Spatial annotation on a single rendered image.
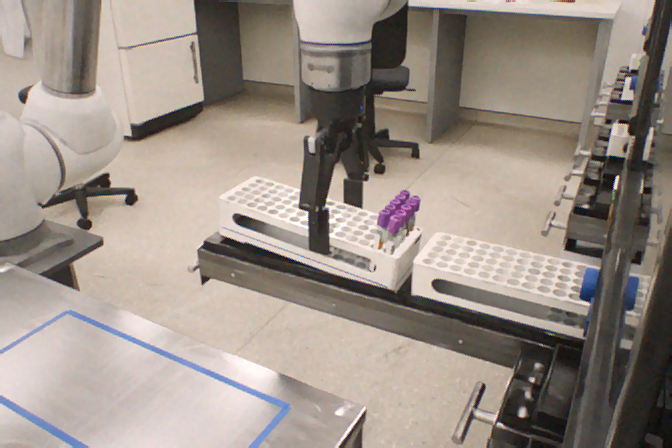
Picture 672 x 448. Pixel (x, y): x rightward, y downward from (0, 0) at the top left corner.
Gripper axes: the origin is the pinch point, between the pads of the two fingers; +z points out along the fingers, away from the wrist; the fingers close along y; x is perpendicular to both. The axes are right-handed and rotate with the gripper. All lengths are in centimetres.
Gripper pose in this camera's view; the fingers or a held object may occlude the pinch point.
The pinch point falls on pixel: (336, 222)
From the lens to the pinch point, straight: 84.5
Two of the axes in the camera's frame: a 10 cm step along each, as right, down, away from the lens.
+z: 0.0, 8.9, 4.5
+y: -4.5, 4.0, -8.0
